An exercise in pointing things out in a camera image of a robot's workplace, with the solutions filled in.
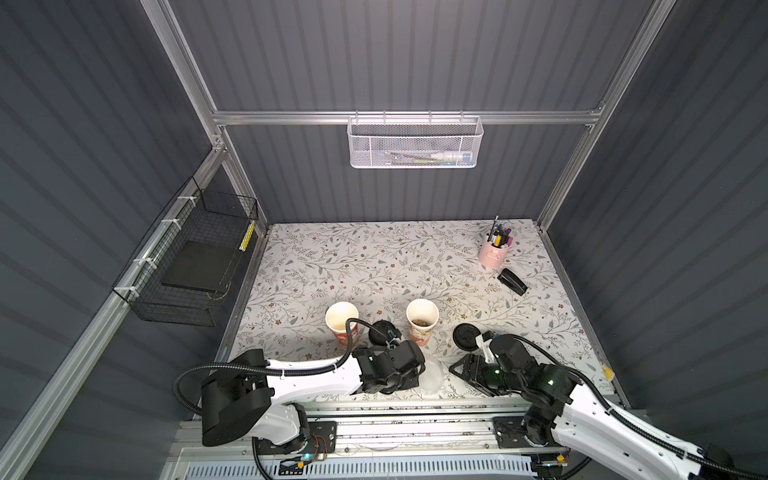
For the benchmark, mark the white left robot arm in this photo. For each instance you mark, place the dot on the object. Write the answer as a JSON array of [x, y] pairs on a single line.
[[237, 404]]

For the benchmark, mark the pens in pink cup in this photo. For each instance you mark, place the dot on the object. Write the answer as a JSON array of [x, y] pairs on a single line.
[[499, 236]]

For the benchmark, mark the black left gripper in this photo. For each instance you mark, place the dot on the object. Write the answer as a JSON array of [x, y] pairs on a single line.
[[411, 360]]

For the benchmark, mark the black wire wall basket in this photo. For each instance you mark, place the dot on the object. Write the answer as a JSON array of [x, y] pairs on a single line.
[[203, 215]]

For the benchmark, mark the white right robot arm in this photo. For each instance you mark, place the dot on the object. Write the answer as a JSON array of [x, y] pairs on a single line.
[[566, 409]]

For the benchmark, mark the floral patterned table mat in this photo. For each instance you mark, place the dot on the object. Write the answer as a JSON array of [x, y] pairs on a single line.
[[380, 267]]

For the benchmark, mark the paper milk tea cup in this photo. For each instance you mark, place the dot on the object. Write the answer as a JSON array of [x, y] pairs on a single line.
[[422, 315], [336, 318]]

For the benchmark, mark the black pad in basket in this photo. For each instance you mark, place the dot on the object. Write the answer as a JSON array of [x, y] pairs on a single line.
[[201, 267]]

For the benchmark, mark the pens in white basket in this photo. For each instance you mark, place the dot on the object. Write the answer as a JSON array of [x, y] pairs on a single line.
[[437, 158]]

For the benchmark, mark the white wire mesh basket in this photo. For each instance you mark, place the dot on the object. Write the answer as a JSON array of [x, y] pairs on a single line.
[[371, 136]]

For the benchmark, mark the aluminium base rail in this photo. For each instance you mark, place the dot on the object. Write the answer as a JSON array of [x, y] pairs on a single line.
[[423, 439]]

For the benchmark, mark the black cup lid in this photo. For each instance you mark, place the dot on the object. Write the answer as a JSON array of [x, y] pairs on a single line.
[[376, 333], [465, 337]]

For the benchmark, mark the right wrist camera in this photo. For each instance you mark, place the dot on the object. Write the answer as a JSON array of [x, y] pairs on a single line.
[[483, 341]]

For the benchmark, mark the pink pen holder cup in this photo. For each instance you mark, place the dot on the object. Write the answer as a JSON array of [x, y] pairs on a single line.
[[492, 256]]

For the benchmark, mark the yellow tag on basket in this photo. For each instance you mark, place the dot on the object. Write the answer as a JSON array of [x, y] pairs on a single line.
[[248, 234]]

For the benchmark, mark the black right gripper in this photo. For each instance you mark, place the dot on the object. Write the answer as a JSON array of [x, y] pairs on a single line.
[[470, 370]]

